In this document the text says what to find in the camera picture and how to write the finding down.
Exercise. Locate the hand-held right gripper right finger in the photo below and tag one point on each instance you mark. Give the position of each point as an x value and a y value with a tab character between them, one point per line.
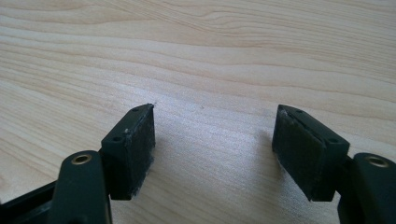
306	155

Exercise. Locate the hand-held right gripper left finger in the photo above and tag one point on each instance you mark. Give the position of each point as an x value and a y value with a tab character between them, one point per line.
130	149

